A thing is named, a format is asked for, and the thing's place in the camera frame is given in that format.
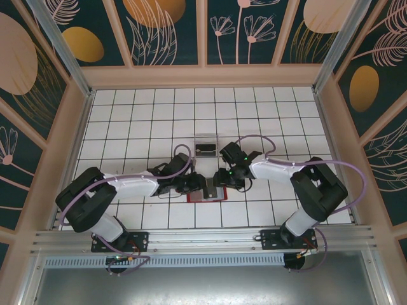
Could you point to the black plastic card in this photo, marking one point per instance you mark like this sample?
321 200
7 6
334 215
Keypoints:
211 192

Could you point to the red leather card holder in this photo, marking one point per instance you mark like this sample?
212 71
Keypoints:
222 198

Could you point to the black VIP card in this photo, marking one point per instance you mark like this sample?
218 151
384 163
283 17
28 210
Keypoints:
206 149

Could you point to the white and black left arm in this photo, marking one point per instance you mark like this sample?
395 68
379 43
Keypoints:
133 187

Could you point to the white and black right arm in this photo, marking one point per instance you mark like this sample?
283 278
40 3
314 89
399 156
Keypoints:
273 170

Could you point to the clear acrylic card stand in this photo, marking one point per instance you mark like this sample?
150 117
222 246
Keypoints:
206 139

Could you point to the grey metal sheet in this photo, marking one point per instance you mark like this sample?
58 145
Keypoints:
203 286

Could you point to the aluminium mounting rail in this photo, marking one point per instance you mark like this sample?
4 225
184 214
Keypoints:
203 238

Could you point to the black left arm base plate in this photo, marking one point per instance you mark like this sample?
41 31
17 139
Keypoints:
140 241

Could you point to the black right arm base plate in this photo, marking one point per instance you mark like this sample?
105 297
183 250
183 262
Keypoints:
270 239

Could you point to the aluminium frame post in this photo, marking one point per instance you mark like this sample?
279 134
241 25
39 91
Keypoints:
63 54
337 47

